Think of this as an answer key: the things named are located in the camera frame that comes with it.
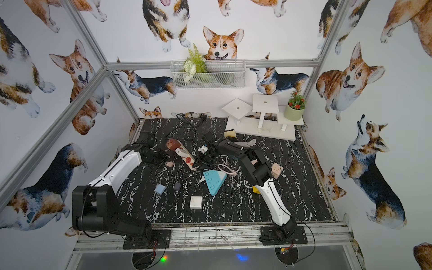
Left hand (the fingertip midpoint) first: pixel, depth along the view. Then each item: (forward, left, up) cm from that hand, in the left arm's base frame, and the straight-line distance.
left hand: (171, 156), depth 88 cm
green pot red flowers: (+20, -67, +12) cm, 71 cm away
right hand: (-3, -10, -7) cm, 13 cm away
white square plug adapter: (-21, -14, -9) cm, 27 cm away
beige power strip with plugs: (+5, -6, -7) cm, 10 cm away
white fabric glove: (+15, -44, -11) cm, 47 cm away
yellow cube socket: (-16, -43, -7) cm, 47 cm away
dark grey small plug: (-12, -3, -11) cm, 16 cm away
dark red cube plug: (+10, +2, -3) cm, 11 cm away
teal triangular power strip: (-10, -22, -8) cm, 26 cm away
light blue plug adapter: (-13, +6, -11) cm, 18 cm away
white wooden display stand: (+29, -55, -4) cm, 63 cm away
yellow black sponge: (+24, -32, -11) cm, 42 cm away
